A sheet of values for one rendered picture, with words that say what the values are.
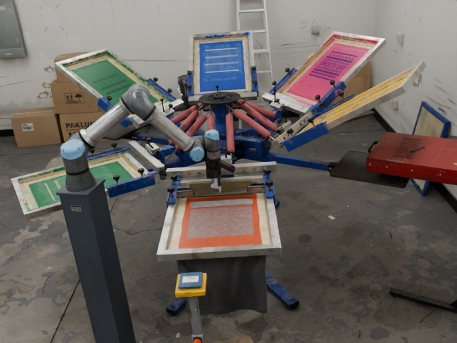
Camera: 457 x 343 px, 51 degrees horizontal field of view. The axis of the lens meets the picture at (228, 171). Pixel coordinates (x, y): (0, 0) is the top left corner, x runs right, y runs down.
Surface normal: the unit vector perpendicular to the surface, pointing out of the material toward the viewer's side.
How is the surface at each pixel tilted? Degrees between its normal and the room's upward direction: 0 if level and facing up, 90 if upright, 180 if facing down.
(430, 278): 0
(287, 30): 90
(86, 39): 90
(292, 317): 0
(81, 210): 90
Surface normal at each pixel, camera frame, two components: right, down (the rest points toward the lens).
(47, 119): 0.07, 0.39
